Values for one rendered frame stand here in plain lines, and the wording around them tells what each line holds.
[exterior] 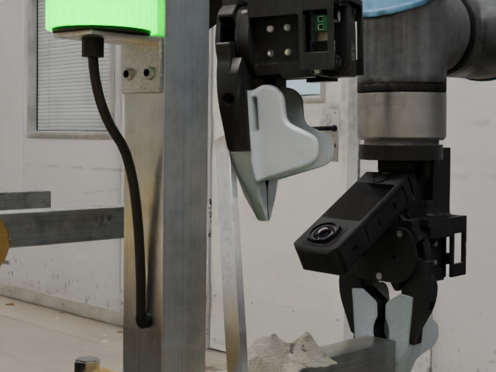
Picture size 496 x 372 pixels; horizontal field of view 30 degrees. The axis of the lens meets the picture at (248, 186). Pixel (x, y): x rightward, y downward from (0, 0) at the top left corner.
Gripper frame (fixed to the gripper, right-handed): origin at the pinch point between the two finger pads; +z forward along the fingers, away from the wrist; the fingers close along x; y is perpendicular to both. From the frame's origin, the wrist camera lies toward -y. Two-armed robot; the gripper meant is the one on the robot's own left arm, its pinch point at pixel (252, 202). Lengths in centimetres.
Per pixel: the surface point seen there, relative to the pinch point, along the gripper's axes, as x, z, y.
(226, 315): -6.2, 6.8, 0.6
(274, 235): 326, 35, -126
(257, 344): 2.4, 10.5, -0.9
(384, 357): 14.4, 13.7, 5.4
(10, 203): 29, 2, -42
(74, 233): 11.2, 3.5, -22.1
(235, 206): -3.9, 0.0, 0.3
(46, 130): 405, -18, -302
